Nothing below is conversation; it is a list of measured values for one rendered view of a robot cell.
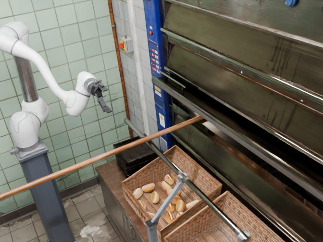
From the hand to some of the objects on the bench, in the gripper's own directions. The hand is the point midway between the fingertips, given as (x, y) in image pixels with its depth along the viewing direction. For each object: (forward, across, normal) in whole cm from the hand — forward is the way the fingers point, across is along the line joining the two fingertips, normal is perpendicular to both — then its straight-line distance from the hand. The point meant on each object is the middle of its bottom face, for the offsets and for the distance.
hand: (106, 100), depth 200 cm
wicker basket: (+68, +91, -29) cm, 117 cm away
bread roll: (-16, +90, -23) cm, 94 cm away
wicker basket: (+7, +91, -29) cm, 96 cm away
